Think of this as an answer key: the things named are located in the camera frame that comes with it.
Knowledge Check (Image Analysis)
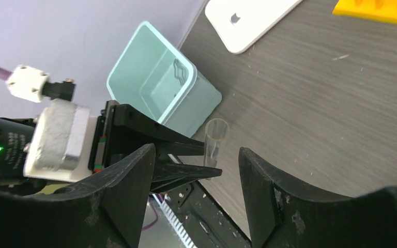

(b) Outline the thin glass rod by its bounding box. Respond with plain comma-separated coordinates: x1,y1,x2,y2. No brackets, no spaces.
203,118,230,168

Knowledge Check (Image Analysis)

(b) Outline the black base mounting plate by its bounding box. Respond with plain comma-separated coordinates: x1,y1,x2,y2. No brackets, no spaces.
166,181,252,247

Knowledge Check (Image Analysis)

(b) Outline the teal plastic bin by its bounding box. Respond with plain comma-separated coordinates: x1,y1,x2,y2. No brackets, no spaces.
106,21,222,137

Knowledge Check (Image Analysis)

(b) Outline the white plastic lid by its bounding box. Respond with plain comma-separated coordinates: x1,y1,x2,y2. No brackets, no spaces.
205,0,302,54

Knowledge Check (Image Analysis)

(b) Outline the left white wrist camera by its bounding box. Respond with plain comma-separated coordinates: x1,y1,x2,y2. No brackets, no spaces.
23,99,97,183

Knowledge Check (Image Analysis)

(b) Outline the yellow test tube rack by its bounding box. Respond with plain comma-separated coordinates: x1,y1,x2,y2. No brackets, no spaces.
332,0,397,24

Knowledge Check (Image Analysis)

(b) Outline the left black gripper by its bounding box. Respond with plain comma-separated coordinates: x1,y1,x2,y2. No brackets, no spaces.
0,117,35,182

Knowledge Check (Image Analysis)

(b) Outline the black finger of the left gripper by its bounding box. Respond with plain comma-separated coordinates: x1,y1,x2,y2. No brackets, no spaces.
102,100,204,161
149,162,222,194

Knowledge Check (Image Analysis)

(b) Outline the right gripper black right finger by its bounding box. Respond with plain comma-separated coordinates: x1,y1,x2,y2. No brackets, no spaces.
238,147,397,247

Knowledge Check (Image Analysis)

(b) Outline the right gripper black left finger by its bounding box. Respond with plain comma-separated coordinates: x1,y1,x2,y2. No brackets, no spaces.
0,144,156,247

